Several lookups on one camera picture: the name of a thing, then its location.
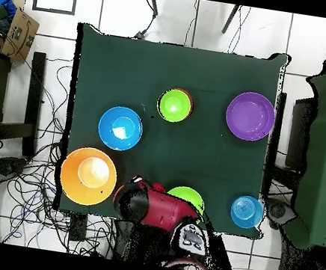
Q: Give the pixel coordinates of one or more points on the large green plastic bowl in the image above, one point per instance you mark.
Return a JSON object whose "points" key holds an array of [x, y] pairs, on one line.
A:
{"points": [[189, 194]]}

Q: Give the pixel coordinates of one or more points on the small green ribbed bowl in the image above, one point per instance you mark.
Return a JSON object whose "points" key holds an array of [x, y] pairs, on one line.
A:
{"points": [[175, 105]]}

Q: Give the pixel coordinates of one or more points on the small blue plastic bowl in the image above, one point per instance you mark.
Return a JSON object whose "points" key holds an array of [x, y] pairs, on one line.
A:
{"points": [[246, 212]]}

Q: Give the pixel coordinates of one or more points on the purple plastic bowl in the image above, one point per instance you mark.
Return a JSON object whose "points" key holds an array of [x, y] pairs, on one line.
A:
{"points": [[250, 116]]}

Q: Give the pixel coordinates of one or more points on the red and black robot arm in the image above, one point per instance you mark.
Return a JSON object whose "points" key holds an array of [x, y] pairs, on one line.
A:
{"points": [[167, 209]]}

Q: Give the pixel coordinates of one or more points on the yellow plastic bowl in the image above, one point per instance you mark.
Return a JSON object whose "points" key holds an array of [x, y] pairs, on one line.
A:
{"points": [[89, 175]]}

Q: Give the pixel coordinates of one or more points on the large blue plastic bowl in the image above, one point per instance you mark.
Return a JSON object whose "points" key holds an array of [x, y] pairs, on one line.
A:
{"points": [[120, 128]]}

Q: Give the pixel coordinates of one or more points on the black power strip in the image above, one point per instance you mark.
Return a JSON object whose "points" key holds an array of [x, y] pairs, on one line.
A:
{"points": [[77, 226]]}

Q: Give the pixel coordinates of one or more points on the dark green tablecloth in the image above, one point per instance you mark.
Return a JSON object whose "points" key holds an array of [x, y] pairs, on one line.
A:
{"points": [[176, 67]]}

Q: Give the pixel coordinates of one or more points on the grey base with black knob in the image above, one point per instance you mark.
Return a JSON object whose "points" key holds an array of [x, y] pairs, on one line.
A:
{"points": [[7, 167]]}

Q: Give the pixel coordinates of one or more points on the black bench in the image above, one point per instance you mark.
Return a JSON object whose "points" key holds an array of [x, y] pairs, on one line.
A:
{"points": [[33, 100]]}

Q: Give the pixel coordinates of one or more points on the cardboard box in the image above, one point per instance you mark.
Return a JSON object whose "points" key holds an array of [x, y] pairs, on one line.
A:
{"points": [[20, 35]]}

